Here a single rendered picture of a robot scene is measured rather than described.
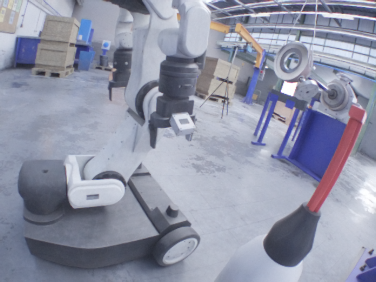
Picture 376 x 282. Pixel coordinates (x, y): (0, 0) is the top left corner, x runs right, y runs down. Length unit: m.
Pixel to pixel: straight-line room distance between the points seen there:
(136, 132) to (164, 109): 0.24
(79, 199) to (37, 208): 0.16
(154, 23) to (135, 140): 0.38
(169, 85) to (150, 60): 0.20
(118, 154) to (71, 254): 0.39
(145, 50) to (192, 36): 0.23
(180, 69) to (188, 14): 0.12
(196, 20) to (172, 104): 0.19
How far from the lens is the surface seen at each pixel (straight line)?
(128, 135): 0.67
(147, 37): 0.60
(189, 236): 0.77
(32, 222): 0.77
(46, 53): 4.88
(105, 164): 0.71
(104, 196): 0.71
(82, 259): 0.75
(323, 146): 2.98
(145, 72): 0.62
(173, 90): 0.44
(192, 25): 0.42
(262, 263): 0.49
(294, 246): 0.47
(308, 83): 1.56
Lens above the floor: 0.73
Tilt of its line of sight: 19 degrees down
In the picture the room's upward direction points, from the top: 17 degrees clockwise
